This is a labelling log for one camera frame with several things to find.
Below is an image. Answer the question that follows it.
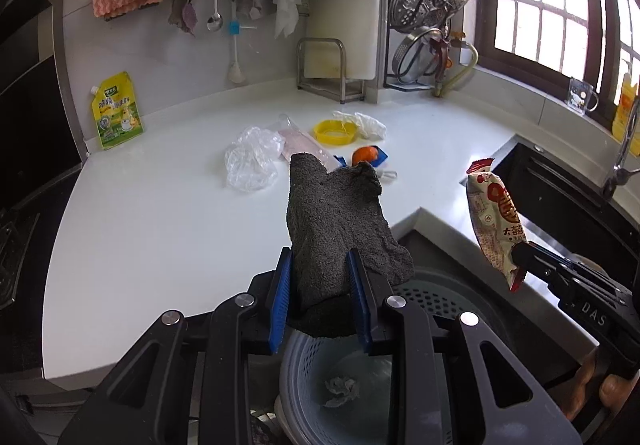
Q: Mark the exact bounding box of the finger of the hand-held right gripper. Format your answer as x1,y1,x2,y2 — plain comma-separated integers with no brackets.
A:
517,261,568,295
511,241,581,273

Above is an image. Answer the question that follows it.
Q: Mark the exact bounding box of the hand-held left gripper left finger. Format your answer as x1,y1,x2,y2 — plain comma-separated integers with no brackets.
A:
57,247,293,445

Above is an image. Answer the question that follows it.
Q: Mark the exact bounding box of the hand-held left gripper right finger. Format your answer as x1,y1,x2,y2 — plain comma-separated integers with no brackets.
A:
345,247,576,445

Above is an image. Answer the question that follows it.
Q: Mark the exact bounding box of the red and white snack packet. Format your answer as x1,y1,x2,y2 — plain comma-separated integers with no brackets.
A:
466,159,530,293

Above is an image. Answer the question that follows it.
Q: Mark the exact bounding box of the dark grey cloth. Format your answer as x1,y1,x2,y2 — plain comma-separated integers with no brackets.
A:
286,152,415,338

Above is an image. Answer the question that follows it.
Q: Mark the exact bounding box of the grey plastic basket bin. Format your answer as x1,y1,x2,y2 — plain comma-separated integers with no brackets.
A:
275,267,516,445

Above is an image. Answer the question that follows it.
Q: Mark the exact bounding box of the yellow plastic ring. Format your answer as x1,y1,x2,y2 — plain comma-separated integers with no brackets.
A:
313,119,357,146

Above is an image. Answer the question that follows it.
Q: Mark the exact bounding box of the person's right hand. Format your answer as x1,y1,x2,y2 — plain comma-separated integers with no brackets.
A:
570,350,640,428

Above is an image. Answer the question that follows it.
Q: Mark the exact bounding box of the black sink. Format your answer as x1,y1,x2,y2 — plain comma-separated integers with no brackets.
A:
460,135,640,276

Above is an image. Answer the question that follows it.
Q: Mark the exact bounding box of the crumpled grey tissue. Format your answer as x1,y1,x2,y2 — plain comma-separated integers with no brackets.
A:
324,376,362,408

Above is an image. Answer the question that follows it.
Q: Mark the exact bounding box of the metal faucet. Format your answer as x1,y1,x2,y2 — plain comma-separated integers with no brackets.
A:
601,98,640,200

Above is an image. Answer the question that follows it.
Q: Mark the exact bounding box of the orange peel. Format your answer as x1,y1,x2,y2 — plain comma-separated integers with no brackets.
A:
351,146,379,167

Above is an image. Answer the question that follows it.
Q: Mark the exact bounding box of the clear plastic bag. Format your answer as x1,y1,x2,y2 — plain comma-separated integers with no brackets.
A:
224,126,286,193

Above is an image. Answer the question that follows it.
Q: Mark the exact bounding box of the pink plastic packet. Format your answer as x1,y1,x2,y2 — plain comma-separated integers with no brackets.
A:
277,125,337,172

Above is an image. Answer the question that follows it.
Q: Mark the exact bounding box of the glass mug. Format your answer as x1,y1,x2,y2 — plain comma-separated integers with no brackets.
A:
567,76,599,117

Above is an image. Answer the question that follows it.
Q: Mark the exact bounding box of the yellow bottle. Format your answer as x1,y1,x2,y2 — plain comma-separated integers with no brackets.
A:
612,59,640,142

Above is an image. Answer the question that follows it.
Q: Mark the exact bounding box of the metal board stand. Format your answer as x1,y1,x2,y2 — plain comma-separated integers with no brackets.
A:
296,38,366,104

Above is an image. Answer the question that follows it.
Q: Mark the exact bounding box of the metal colander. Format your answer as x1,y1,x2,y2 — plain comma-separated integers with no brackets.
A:
394,28,453,82

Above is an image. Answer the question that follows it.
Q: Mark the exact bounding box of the white and blue bottle brush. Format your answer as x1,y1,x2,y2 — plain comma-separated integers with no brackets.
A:
227,0,258,85

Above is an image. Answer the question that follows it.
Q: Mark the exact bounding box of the black dish rack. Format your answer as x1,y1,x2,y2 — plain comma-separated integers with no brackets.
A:
381,0,468,91

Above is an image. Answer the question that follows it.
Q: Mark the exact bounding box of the yellow seasoning pouch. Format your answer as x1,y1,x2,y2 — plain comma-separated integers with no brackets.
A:
90,71,146,151

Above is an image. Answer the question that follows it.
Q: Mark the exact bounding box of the metal spoon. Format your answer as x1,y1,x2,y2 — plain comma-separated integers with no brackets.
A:
206,0,224,32

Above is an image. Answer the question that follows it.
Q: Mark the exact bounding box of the white hanging cloth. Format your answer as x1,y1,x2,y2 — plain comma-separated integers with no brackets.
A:
272,0,302,40

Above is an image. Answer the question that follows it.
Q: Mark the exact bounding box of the white cutting board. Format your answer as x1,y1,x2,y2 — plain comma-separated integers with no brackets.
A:
303,0,384,81

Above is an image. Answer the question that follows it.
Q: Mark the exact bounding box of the grey and purple hanging cloth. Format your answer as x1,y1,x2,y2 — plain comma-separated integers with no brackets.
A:
169,0,199,36

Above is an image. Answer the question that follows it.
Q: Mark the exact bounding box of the yellow hose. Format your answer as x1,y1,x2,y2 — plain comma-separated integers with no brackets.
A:
432,32,479,98

